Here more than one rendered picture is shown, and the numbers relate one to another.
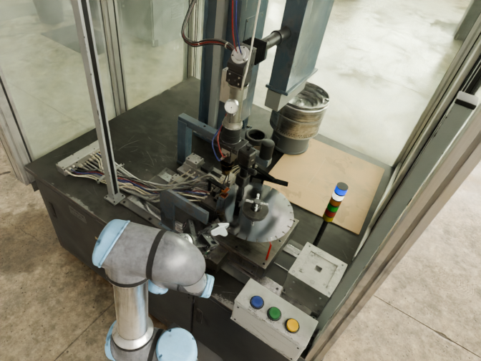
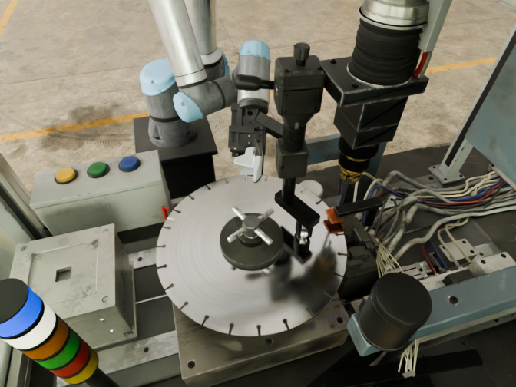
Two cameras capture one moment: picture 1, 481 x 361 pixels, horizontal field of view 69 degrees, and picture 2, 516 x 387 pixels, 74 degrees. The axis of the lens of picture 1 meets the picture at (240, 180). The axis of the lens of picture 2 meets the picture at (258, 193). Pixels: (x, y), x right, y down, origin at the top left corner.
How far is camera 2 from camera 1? 141 cm
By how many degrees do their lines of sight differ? 82
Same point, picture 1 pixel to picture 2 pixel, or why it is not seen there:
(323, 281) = (43, 259)
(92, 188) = (476, 161)
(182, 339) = (159, 73)
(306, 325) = (45, 190)
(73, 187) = not seen: hidden behind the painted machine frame
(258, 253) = not seen: hidden behind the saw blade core
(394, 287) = not seen: outside the picture
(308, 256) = (96, 279)
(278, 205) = (226, 293)
